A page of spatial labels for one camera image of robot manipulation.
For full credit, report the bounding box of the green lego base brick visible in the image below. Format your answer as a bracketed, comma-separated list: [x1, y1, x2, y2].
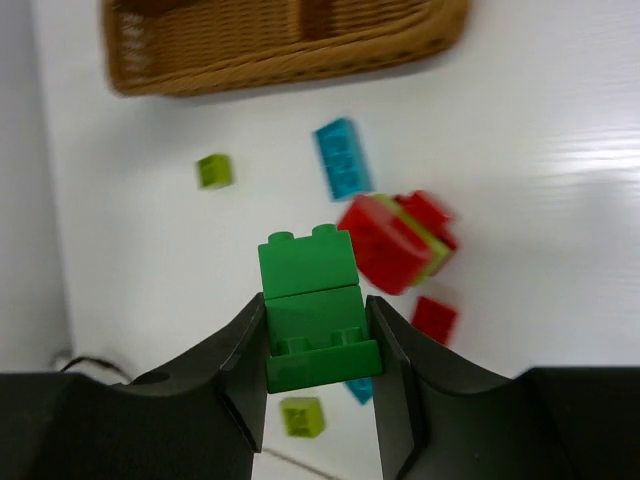
[258, 224, 383, 394]

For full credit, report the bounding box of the long cyan lego brick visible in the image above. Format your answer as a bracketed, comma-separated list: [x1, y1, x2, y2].
[313, 117, 373, 201]

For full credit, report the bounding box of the red flat lego brick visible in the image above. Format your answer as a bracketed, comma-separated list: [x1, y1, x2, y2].
[410, 296, 458, 346]

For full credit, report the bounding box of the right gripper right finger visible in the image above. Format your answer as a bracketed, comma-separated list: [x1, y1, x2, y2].
[366, 296, 639, 479]

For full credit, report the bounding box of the small cyan lego brick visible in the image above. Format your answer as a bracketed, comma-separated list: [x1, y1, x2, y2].
[345, 377, 373, 405]

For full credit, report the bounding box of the small lime lego brick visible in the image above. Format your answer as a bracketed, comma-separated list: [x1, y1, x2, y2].
[196, 153, 234, 189]

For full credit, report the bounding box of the lime lego brick front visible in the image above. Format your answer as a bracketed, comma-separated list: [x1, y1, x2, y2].
[279, 397, 326, 438]

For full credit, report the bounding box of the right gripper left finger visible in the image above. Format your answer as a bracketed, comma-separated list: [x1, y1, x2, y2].
[1, 295, 268, 479]

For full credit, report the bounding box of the brown wicker divided tray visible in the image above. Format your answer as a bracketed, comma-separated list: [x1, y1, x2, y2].
[101, 1, 471, 97]

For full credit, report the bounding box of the red lime stacked lego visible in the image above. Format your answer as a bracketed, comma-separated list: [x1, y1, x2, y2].
[337, 190, 458, 295]

